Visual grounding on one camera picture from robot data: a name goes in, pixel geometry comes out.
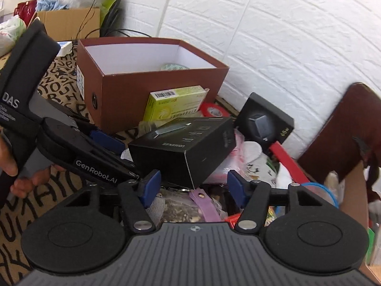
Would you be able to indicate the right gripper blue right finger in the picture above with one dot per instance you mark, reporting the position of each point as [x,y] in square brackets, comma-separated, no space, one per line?
[239,188]

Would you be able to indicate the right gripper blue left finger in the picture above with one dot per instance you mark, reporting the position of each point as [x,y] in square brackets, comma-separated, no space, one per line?
[149,187]

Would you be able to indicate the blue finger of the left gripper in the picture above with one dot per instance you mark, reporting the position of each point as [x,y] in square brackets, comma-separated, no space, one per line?
[108,142]

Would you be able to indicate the black charger box large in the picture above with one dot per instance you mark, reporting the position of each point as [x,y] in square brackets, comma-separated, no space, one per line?
[186,151]

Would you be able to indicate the clear packing tape roll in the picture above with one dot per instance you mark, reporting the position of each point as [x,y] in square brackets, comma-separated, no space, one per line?
[173,66]

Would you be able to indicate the herb sachet bag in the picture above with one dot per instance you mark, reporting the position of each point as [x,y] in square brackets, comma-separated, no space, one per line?
[174,207]

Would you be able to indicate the red white plastic packet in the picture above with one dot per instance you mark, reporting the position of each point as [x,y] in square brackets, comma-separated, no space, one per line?
[234,161]

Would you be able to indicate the white printed cloth pouch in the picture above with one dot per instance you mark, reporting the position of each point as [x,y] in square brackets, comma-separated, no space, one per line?
[256,164]

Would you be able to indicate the red flat box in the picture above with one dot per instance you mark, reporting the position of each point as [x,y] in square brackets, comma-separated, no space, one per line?
[297,174]

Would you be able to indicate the brown shoe box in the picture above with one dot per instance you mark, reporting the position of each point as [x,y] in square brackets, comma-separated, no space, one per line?
[117,74]

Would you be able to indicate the yellow green medicine box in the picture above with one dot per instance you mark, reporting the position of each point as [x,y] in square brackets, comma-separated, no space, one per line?
[173,103]

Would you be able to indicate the black charger box upright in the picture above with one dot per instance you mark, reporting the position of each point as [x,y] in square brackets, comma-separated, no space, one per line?
[262,122]

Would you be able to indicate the blue rim small net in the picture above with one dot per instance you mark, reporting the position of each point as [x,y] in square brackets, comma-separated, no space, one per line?
[322,192]

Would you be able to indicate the white power strip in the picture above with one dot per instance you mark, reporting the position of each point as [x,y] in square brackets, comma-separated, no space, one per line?
[65,48]

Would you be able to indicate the tan cardboard box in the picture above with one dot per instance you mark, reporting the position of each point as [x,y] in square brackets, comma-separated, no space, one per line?
[355,204]

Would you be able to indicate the large cardboard box background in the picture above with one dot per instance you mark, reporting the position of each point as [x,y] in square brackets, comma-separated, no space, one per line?
[70,24]

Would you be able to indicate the dark brown shoe box lid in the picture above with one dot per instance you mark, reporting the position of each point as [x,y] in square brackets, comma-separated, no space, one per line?
[350,135]

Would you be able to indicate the pink wrist strap keychain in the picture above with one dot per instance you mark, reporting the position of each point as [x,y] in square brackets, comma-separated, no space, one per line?
[205,204]

